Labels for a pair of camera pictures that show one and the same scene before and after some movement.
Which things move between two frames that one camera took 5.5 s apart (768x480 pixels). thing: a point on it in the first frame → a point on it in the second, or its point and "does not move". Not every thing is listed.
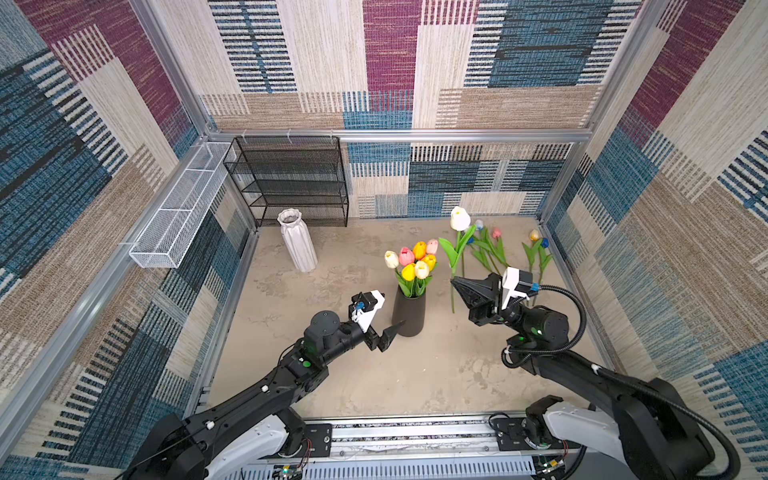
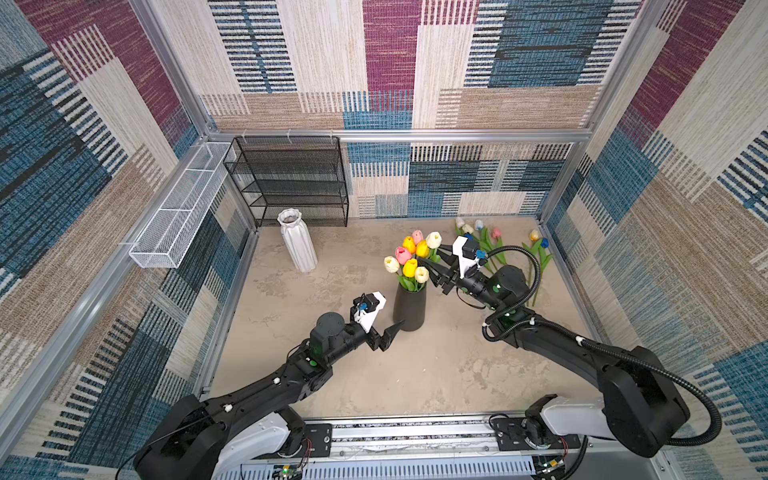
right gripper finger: [474, 292] → [442, 275]
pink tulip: [406, 256] does not move
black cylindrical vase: [412, 310] does not move
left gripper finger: [388, 335] does not move
